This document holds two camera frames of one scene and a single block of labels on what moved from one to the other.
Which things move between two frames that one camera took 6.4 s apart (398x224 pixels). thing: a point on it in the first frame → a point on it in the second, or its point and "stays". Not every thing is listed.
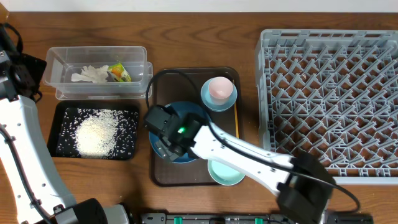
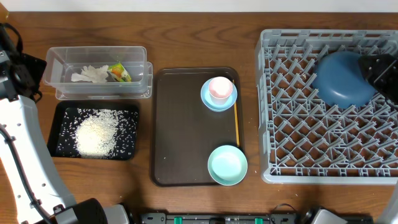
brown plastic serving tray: x=185 y=84 stays
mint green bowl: x=223 y=173 stays
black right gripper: x=163 y=145 → x=379 y=74
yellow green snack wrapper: x=118 y=73 stays
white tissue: x=92 y=74 stays
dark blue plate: x=186 y=107 → x=341 y=79
